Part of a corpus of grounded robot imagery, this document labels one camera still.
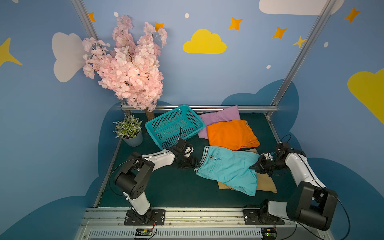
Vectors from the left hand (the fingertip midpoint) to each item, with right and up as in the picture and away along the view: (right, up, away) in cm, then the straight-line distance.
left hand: (196, 164), depth 90 cm
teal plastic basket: (-12, +26, +24) cm, 38 cm away
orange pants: (+26, +17, +14) cm, 34 cm away
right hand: (+31, +1, -8) cm, 33 cm away
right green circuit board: (+36, -30, -17) cm, 50 cm away
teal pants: (+20, 0, -7) cm, 21 cm away
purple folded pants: (+27, +33, +24) cm, 49 cm away
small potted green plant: (-41, +21, 0) cm, 46 cm away
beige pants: (+39, -9, -7) cm, 40 cm away
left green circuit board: (-27, -28, -19) cm, 43 cm away
